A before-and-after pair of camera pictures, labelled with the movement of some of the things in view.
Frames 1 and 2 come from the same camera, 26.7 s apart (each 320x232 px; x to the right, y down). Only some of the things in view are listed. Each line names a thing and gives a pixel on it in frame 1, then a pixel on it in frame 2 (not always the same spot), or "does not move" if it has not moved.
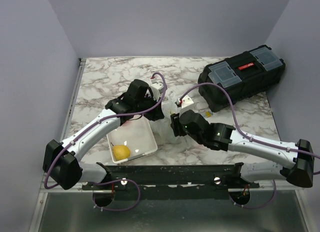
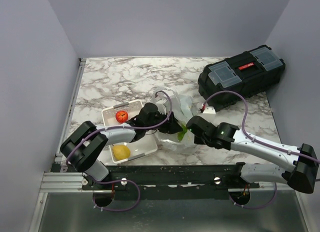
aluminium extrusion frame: (45, 189) does not move
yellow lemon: (120, 152) does not move
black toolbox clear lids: (244, 76) does not move
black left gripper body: (148, 103) → (159, 119)
